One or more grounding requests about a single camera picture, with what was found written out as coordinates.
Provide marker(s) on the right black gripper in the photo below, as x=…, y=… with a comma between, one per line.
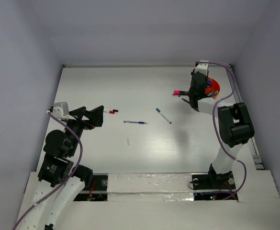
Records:
x=194, y=72

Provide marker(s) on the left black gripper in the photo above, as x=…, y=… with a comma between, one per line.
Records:
x=95, y=115

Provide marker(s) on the pink black highlighter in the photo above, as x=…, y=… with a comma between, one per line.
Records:
x=180, y=93

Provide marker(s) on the blue capped white marker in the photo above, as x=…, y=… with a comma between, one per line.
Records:
x=158, y=110

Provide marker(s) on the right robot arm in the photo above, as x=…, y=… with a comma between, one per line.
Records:
x=235, y=129

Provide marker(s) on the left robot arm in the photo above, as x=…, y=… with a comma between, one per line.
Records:
x=61, y=176

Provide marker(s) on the orange round compartment container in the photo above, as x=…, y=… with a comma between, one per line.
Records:
x=215, y=87

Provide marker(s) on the blue ballpoint pen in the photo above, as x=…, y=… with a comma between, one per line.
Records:
x=136, y=122

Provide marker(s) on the clear pen cap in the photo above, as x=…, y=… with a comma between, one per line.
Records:
x=128, y=141

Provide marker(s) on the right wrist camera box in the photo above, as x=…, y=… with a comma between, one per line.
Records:
x=202, y=67

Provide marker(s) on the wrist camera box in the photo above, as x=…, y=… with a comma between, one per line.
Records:
x=60, y=110
x=202, y=67

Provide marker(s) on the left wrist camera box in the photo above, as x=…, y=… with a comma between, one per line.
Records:
x=60, y=110

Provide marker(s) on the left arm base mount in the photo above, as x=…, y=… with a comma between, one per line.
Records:
x=97, y=191

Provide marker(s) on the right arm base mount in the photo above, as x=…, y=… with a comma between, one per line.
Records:
x=209, y=187

